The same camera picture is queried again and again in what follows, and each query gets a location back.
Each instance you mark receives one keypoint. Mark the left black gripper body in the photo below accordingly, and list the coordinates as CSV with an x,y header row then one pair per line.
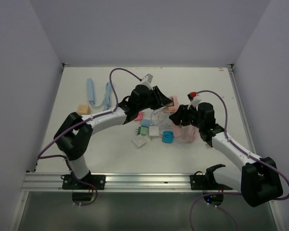
x,y
148,103

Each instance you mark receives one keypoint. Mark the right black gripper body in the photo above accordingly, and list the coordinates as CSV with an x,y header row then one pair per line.
x,y
191,118

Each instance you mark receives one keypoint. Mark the pink power strip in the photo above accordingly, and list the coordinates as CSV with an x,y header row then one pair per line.
x,y
168,110

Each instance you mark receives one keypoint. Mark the red pink charger plug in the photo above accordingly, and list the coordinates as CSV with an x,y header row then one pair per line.
x,y
140,116

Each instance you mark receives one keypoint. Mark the blue round plug adapter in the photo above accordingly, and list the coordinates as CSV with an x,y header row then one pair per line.
x,y
167,137

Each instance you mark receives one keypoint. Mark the white cube charger plug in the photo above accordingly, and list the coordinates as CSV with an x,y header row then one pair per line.
x,y
154,132

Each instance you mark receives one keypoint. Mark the light blue charger plug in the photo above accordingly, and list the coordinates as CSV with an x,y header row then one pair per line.
x,y
145,123

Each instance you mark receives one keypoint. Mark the green charger plug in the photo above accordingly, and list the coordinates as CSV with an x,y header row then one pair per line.
x,y
142,131

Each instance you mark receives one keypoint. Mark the tan cube socket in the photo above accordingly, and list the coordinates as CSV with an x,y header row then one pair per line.
x,y
83,109

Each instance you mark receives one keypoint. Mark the tan cube adapter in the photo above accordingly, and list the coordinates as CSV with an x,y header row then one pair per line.
x,y
174,103

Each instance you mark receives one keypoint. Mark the blue power strip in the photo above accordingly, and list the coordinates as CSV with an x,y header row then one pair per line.
x,y
90,91

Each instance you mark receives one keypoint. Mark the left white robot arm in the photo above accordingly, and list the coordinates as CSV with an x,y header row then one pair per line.
x,y
74,135

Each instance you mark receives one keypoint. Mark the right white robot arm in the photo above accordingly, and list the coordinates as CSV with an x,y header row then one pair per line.
x,y
258,182

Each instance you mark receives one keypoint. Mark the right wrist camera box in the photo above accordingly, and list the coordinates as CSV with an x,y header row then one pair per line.
x,y
194,99

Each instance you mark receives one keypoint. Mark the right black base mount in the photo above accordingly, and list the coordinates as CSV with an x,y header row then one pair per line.
x,y
207,181

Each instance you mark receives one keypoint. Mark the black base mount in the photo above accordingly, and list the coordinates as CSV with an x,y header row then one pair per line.
x,y
207,181
70,183

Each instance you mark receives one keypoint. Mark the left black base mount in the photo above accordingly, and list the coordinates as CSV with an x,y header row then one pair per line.
x,y
70,183

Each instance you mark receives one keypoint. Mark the aluminium front rail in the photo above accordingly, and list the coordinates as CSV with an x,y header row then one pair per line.
x,y
153,183

